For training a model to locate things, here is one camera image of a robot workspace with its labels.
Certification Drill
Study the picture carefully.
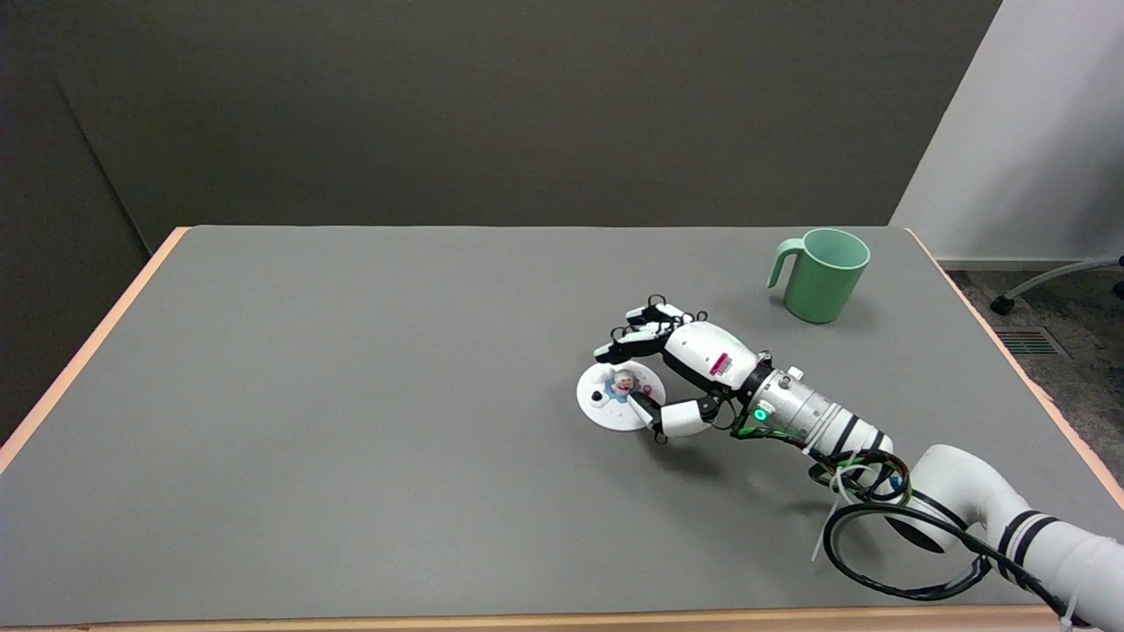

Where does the small white decorated plate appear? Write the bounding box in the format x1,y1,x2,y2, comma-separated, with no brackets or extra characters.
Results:
577,362,666,433

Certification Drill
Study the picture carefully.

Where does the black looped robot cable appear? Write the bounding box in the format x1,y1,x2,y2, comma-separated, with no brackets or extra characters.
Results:
821,449,1068,626

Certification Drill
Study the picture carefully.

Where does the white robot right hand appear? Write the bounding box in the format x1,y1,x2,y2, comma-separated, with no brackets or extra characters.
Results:
594,295,771,445

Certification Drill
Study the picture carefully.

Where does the green plastic mug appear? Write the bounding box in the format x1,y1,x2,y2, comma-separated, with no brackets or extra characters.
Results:
767,228,872,325

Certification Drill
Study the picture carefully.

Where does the grey chair base leg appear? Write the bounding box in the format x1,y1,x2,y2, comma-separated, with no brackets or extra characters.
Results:
991,256,1124,316

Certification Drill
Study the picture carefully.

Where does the floor vent grille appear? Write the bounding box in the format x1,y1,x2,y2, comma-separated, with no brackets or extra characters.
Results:
996,327,1070,360

